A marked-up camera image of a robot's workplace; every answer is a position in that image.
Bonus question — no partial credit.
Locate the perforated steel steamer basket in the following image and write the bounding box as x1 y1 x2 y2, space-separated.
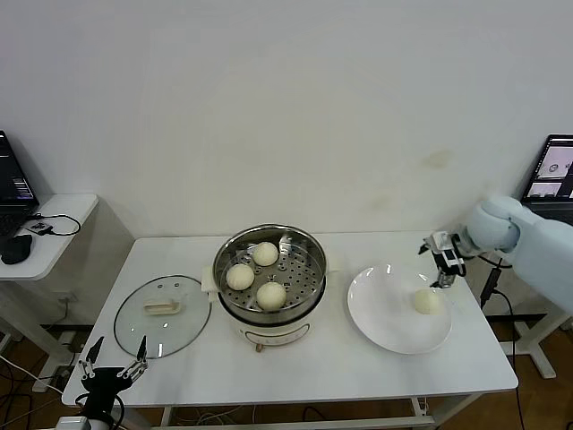
212 223 329 324

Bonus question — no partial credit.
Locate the small black usb hub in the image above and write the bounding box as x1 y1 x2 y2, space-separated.
27 219 56 237

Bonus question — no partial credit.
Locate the white side table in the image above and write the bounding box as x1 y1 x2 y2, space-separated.
0 193 100 382
485 250 573 382

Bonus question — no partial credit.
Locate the black cable with adapter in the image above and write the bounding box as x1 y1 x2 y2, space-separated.
479 254 527 430

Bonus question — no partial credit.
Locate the black computer mouse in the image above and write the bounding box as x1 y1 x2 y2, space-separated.
1 233 35 265

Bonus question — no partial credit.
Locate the white table frame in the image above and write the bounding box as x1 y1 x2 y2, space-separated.
158 396 438 430

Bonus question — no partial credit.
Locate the white electric cooker pot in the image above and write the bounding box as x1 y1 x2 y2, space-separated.
201 250 341 355

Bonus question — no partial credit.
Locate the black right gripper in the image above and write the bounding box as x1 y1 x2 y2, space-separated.
417 240 468 288

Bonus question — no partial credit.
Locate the black laptop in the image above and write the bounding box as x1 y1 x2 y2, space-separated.
0 129 40 243

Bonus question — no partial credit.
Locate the white steamed baozi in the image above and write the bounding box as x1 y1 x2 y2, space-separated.
252 241 278 268
226 262 256 291
255 281 287 313
414 288 445 316

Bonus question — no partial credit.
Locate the round glass pot lid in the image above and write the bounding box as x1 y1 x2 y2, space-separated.
113 274 212 360

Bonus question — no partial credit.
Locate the white power strip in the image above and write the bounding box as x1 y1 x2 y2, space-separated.
31 365 73 394

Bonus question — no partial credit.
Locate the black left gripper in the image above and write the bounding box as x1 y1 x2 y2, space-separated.
78 334 150 415

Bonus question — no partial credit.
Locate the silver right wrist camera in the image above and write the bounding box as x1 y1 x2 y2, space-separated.
430 230 452 253

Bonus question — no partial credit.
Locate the grey laptop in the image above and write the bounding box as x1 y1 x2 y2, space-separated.
521 133 573 220

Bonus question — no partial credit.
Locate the thin black hub cable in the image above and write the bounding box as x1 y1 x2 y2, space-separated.
31 213 82 237

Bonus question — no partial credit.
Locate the white round plate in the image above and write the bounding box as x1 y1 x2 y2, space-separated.
347 264 453 357

